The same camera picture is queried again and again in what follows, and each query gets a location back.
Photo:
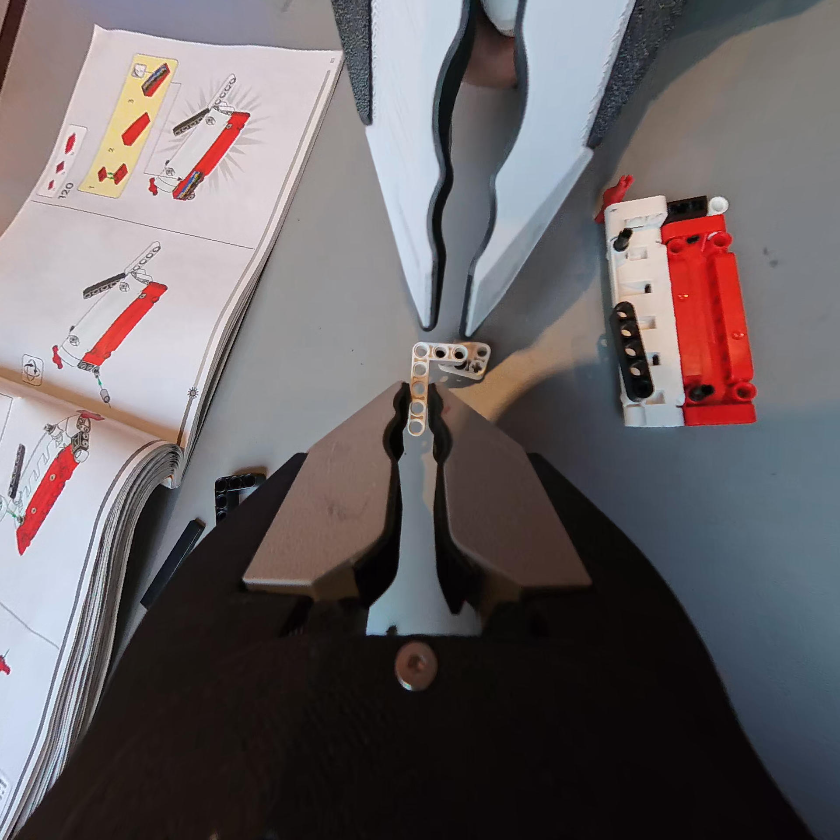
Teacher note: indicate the open instruction booklet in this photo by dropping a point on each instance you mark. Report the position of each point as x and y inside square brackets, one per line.
[131, 262]

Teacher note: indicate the person's right hand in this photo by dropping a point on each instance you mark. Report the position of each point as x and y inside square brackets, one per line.
[492, 62]

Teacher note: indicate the white L-shaped brick beam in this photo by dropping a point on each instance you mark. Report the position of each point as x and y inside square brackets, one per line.
[418, 377]

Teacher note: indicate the small red connector pin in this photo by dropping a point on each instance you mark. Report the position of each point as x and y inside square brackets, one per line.
[613, 193]

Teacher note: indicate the small white curved brick piece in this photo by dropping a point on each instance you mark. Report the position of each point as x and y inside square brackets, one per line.
[478, 371]

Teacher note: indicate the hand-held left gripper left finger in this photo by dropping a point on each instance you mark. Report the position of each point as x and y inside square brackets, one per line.
[328, 505]

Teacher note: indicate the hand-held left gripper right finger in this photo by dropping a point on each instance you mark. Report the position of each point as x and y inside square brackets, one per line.
[505, 512]

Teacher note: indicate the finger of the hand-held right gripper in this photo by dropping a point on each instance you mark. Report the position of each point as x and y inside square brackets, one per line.
[551, 131]
[400, 131]

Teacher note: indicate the red and white brick panel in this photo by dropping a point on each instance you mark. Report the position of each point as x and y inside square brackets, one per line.
[709, 328]

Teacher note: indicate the black straight brick beam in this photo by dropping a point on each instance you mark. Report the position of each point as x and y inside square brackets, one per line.
[633, 354]

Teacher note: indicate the black flat brick bar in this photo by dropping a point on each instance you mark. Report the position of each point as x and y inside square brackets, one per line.
[174, 564]

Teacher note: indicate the black L-shaped brick beam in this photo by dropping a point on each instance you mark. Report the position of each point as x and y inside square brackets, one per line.
[226, 489]

